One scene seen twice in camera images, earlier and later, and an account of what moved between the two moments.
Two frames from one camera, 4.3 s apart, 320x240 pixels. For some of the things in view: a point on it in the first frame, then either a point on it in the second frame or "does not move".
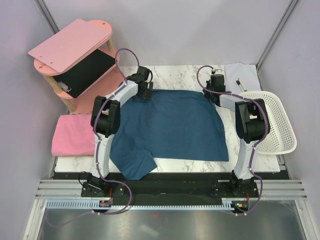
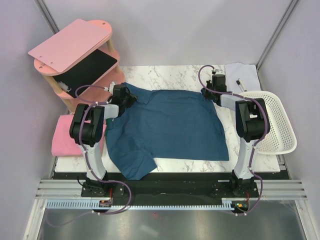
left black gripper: x=147 y=94 -> x=132 y=98
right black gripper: x=206 y=95 does not move
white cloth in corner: x=248 y=74 does not move
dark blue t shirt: x=173 y=124 does not move
